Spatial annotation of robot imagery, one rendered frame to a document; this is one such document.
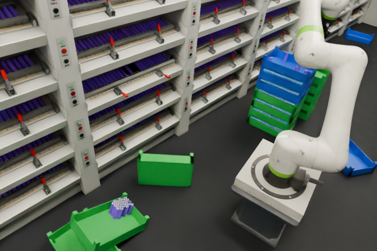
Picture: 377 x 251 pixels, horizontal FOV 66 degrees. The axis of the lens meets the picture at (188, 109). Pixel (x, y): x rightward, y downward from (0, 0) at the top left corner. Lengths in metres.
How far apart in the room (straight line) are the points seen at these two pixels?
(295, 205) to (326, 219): 0.49
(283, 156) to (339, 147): 0.22
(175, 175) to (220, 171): 0.32
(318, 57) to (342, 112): 0.24
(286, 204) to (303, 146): 0.27
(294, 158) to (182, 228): 0.68
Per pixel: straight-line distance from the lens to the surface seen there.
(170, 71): 1.62
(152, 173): 1.65
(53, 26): 1.15
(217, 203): 1.68
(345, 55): 1.33
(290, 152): 1.24
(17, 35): 1.15
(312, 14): 1.49
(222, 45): 1.97
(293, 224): 1.38
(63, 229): 1.61
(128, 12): 1.31
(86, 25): 1.20
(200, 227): 1.59
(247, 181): 1.37
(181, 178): 1.66
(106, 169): 1.76
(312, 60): 1.30
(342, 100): 1.31
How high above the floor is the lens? 1.38
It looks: 38 degrees down
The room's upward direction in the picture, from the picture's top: 5 degrees clockwise
